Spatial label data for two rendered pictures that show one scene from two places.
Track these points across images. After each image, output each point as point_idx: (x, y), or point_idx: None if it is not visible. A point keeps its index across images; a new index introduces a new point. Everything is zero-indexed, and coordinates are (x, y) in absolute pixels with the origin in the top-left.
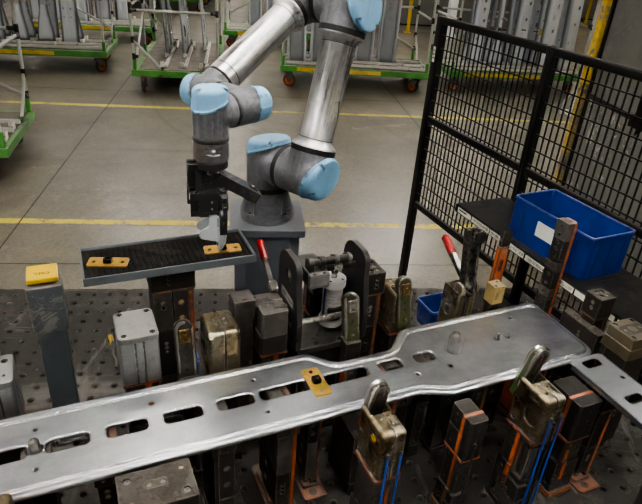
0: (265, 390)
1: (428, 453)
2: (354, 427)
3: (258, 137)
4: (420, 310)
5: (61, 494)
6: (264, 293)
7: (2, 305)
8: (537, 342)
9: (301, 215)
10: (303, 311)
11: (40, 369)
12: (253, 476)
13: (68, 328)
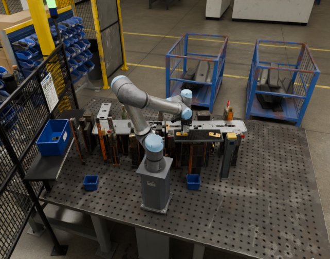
0: None
1: None
2: (158, 134)
3: (158, 141)
4: (96, 184)
5: None
6: (171, 136)
7: (266, 245)
8: (107, 124)
9: (142, 162)
10: (136, 206)
11: (238, 201)
12: None
13: (233, 221)
